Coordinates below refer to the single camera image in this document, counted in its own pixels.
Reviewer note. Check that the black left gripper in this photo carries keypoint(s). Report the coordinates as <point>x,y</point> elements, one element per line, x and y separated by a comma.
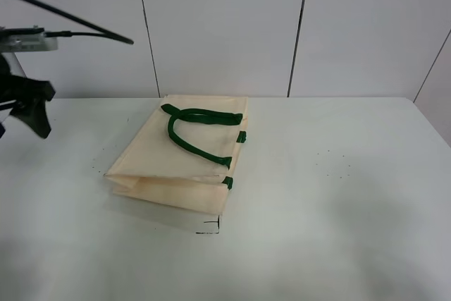
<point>27,97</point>

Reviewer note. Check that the cream linen bag green handles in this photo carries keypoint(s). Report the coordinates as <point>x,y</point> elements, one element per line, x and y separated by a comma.
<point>185,154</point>

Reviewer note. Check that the white camera box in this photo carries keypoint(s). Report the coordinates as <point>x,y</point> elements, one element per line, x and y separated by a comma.
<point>34,39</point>

